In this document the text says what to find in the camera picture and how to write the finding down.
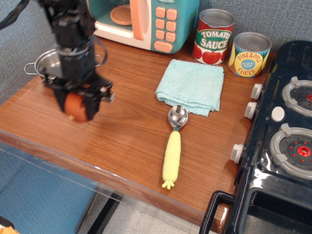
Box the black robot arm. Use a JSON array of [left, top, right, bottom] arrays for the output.
[[39, 0, 114, 122]]

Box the small steel pot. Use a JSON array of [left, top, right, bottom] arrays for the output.
[[27, 48, 107, 83]]

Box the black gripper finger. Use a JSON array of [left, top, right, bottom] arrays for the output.
[[54, 89, 68, 112], [83, 94, 101, 120]]

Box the brown plush mushroom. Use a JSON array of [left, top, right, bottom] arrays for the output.
[[64, 87, 90, 123]]

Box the pineapple slices can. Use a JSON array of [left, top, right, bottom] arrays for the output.
[[228, 32, 272, 78]]

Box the black toy stove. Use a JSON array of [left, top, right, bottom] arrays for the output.
[[200, 40, 312, 234]]

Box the light blue rag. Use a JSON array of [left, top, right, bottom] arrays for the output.
[[156, 59, 224, 117]]

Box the tomato sauce can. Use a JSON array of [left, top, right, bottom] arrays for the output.
[[193, 8, 235, 65]]

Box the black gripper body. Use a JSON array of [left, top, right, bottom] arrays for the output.
[[43, 46, 114, 104]]

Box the black braided cable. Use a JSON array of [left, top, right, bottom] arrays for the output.
[[0, 0, 30, 30]]

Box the spoon with yellow handle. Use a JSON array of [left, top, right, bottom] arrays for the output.
[[162, 105, 188, 190]]

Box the orange object at corner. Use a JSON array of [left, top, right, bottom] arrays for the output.
[[0, 216, 19, 234]]

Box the toy microwave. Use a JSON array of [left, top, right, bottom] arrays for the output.
[[87, 0, 199, 54]]

